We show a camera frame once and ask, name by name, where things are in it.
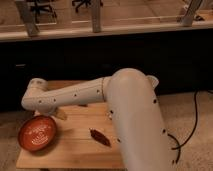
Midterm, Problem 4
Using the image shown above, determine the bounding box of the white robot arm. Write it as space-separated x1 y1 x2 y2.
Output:
21 68 175 171

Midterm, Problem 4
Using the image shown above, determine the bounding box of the blue sponge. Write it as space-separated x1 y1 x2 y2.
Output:
78 104 88 107

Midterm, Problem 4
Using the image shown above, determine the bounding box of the black office chair left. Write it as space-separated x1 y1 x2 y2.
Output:
28 0 57 23

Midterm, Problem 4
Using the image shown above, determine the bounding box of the black office chair right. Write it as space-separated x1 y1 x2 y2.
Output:
71 0 103 13

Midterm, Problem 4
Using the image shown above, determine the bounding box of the wooden table board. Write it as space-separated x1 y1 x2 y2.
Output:
15 80 126 170

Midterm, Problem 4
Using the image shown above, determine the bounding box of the white plastic cup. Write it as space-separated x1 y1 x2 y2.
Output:
146 75 159 89

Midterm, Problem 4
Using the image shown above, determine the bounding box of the dark red chili pepper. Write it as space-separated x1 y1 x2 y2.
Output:
90 129 111 147

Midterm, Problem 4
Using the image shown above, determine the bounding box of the black cable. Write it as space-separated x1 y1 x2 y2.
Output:
167 90 199 166

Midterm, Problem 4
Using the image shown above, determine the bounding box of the red ceramic bowl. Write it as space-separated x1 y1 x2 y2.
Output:
18 115 57 152

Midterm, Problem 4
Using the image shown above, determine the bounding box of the black office chair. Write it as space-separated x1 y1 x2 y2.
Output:
28 0 57 23
71 0 103 13

